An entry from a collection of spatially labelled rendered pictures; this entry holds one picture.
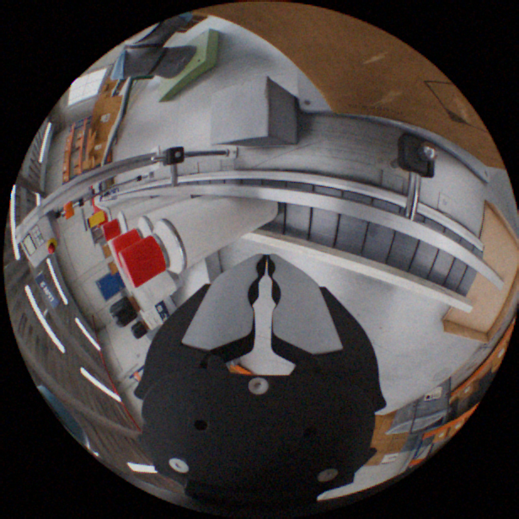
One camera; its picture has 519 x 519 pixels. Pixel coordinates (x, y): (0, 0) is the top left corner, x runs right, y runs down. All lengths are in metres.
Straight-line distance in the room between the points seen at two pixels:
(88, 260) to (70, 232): 1.62
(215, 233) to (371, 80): 0.20
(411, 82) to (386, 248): 0.20
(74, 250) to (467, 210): 8.50
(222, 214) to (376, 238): 0.18
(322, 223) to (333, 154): 0.11
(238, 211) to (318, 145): 0.17
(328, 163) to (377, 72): 0.19
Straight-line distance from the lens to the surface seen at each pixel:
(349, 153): 0.27
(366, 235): 0.23
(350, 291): 0.33
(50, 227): 0.67
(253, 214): 0.20
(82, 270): 8.35
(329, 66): 0.15
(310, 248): 0.21
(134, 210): 0.34
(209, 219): 0.16
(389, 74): 0.16
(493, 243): 0.42
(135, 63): 0.55
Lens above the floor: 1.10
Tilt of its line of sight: 46 degrees down
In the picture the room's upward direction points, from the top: 129 degrees counter-clockwise
